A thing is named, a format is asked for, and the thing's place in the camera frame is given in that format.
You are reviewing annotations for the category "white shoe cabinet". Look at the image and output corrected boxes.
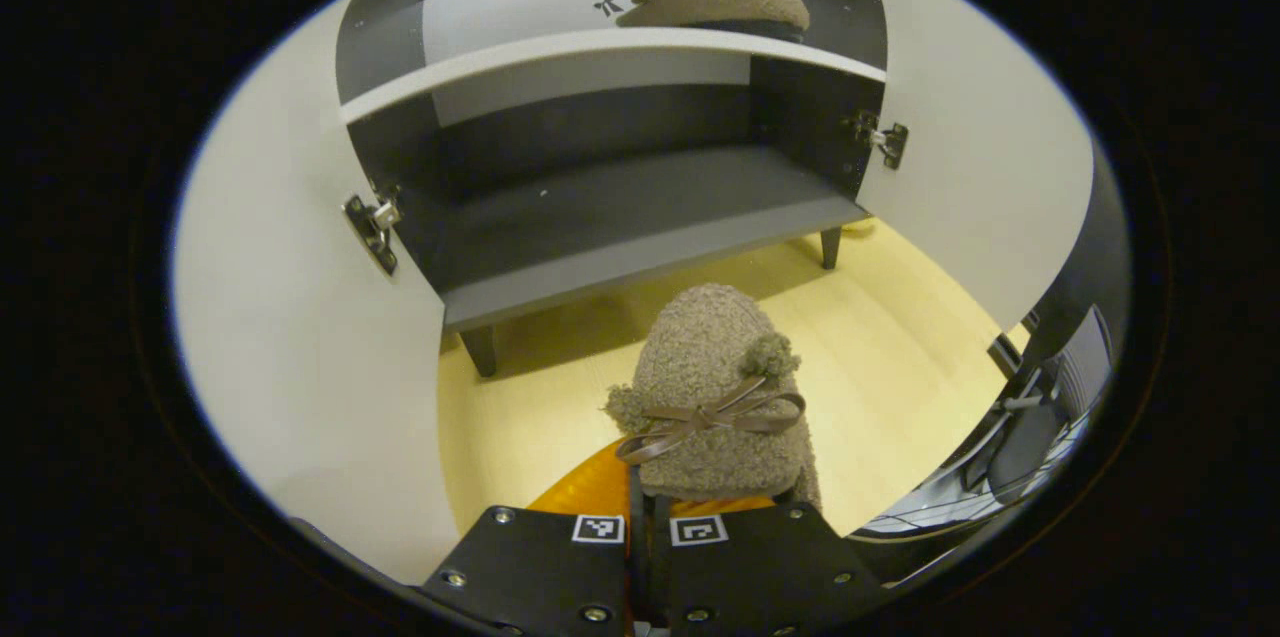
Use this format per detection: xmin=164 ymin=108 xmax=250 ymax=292
xmin=335 ymin=0 xmax=889 ymax=380

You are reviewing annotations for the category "brown fuzzy shoe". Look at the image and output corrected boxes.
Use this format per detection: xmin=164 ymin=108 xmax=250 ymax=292
xmin=603 ymin=282 xmax=823 ymax=518
xmin=615 ymin=0 xmax=813 ymax=44

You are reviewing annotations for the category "black backdrop cloth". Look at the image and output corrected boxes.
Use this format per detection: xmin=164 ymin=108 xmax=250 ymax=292
xmin=1015 ymin=142 xmax=1133 ymax=368

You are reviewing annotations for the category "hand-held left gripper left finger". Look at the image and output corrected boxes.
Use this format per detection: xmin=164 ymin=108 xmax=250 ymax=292
xmin=420 ymin=442 xmax=646 ymax=637

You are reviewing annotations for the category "metal door hinge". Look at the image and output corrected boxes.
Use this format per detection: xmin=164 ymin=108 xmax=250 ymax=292
xmin=343 ymin=185 xmax=403 ymax=276
xmin=848 ymin=112 xmax=909 ymax=171

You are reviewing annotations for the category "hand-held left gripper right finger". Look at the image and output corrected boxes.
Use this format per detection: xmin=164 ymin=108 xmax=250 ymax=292
xmin=645 ymin=492 xmax=886 ymax=637

